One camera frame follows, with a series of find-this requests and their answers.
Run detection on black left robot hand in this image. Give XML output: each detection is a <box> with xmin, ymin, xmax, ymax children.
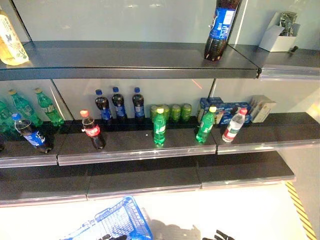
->
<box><xmin>98</xmin><ymin>234</ymin><xmax>129</xmax><ymax>240</ymax></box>

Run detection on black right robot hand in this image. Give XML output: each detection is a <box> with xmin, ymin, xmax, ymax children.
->
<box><xmin>201</xmin><ymin>229</ymin><xmax>236</xmax><ymax>240</ymax></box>

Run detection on green drink can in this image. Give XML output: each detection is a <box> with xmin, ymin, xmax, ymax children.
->
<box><xmin>170</xmin><ymin>103</ymin><xmax>182</xmax><ymax>123</ymax></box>
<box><xmin>149</xmin><ymin>103</ymin><xmax>171</xmax><ymax>124</ymax></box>
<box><xmin>180</xmin><ymin>103</ymin><xmax>193</xmax><ymax>123</ymax></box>

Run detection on dark shelf with clear strip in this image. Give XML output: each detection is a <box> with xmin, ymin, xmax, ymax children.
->
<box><xmin>210</xmin><ymin>111</ymin><xmax>320</xmax><ymax>156</ymax></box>
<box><xmin>0</xmin><ymin>163</ymin><xmax>93</xmax><ymax>208</ymax></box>
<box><xmin>196</xmin><ymin>150</ymin><xmax>298</xmax><ymax>190</ymax></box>
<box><xmin>86</xmin><ymin>158</ymin><xmax>203</xmax><ymax>201</ymax></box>
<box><xmin>0</xmin><ymin>119</ymin><xmax>75</xmax><ymax>169</ymax></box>
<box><xmin>227</xmin><ymin>43</ymin><xmax>320</xmax><ymax>81</ymax></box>
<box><xmin>57</xmin><ymin>117</ymin><xmax>218</xmax><ymax>167</ymax></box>

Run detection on yellow black hazard tape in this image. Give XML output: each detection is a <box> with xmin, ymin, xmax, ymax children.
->
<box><xmin>284</xmin><ymin>180</ymin><xmax>319</xmax><ymax>240</ymax></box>

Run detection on water bottle red label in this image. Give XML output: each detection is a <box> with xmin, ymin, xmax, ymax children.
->
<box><xmin>221</xmin><ymin>107</ymin><xmax>249</xmax><ymax>144</ymax></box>

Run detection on Coca-Cola bottle red cap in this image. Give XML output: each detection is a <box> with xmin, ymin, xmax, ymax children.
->
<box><xmin>79</xmin><ymin>109</ymin><xmax>107</xmax><ymax>150</ymax></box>

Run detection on green Sprite bottle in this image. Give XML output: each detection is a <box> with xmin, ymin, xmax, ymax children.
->
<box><xmin>34</xmin><ymin>87</ymin><xmax>66</xmax><ymax>128</ymax></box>
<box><xmin>195</xmin><ymin>105</ymin><xmax>218</xmax><ymax>144</ymax></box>
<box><xmin>152</xmin><ymin>105</ymin><xmax>168</xmax><ymax>147</ymax></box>
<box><xmin>8</xmin><ymin>88</ymin><xmax>44</xmax><ymax>128</ymax></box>
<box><xmin>0</xmin><ymin>99</ymin><xmax>16</xmax><ymax>134</ymax></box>

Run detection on blue carton box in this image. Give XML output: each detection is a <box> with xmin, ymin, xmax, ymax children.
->
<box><xmin>197</xmin><ymin>97</ymin><xmax>225</xmax><ymax>125</ymax></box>
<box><xmin>217</xmin><ymin>101</ymin><xmax>253</xmax><ymax>126</ymax></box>

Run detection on small Pepsi bottle blue cap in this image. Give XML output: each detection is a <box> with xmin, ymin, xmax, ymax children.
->
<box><xmin>10</xmin><ymin>112</ymin><xmax>54</xmax><ymax>154</ymax></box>
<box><xmin>111</xmin><ymin>86</ymin><xmax>129</xmax><ymax>124</ymax></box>
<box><xmin>131</xmin><ymin>86</ymin><xmax>146</xmax><ymax>123</ymax></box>
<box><xmin>94</xmin><ymin>88</ymin><xmax>114</xmax><ymax>125</ymax></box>

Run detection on beige carton box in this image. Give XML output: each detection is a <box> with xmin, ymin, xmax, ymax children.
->
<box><xmin>249</xmin><ymin>94</ymin><xmax>277</xmax><ymax>124</ymax></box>

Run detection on long dark metal shelf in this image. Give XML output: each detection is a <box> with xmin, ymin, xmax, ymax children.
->
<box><xmin>0</xmin><ymin>40</ymin><xmax>263</xmax><ymax>82</ymax></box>

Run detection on white cardboard display box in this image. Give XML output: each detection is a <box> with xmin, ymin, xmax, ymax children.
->
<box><xmin>258</xmin><ymin>11</ymin><xmax>301</xmax><ymax>53</ymax></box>

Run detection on large Pepsi cola bottle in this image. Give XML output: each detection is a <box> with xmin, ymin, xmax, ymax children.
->
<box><xmin>203</xmin><ymin>0</ymin><xmax>243</xmax><ymax>62</ymax></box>

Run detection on yellow tea bottle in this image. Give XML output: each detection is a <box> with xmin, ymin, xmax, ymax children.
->
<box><xmin>0</xmin><ymin>6</ymin><xmax>30</xmax><ymax>67</ymax></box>

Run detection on silver snack packets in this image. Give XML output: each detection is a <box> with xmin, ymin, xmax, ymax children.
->
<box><xmin>277</xmin><ymin>11</ymin><xmax>301</xmax><ymax>37</ymax></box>

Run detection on blue wire shopping basket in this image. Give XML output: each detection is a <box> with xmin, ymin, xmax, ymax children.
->
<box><xmin>59</xmin><ymin>195</ymin><xmax>154</xmax><ymax>240</ymax></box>

